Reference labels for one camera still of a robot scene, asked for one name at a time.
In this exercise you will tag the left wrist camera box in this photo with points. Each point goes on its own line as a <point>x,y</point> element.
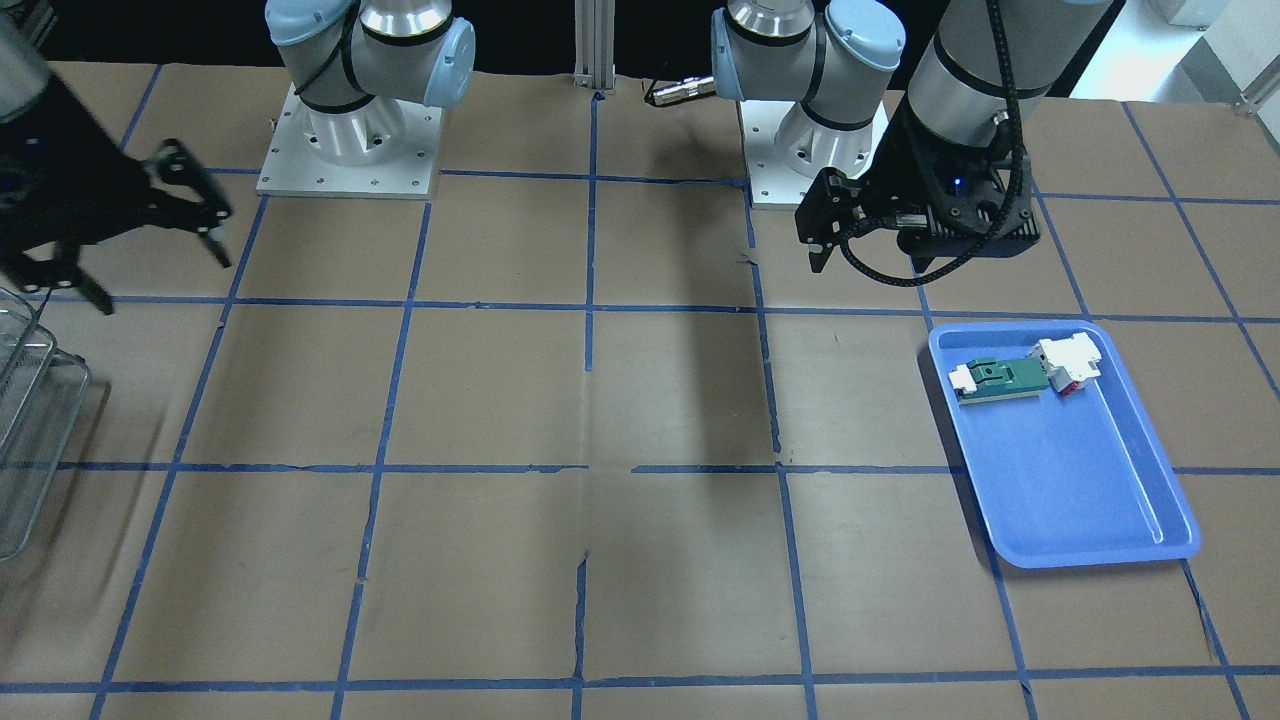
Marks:
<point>951,231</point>

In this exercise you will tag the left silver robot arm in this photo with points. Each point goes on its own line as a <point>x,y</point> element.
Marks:
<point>983,56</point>

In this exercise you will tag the white circuit breaker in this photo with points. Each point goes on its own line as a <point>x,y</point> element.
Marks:
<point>1070,364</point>

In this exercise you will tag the silver wire mesh shelf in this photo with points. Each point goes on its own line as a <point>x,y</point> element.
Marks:
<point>42,393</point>

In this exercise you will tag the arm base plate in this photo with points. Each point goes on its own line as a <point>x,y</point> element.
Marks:
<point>386,150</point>
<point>784,148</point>

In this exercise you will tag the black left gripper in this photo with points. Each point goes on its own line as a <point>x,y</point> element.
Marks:
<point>900,172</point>

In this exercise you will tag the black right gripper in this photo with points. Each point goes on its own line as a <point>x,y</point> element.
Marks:
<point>62,188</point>

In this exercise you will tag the blue plastic tray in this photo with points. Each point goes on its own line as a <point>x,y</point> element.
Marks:
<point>1065,481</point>

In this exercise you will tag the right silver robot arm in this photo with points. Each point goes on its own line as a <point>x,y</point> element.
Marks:
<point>341,55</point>

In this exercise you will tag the aluminium frame post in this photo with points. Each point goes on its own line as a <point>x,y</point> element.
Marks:
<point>594,23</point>

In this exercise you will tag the green terminal block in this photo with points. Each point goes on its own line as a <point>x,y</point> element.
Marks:
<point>988,379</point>

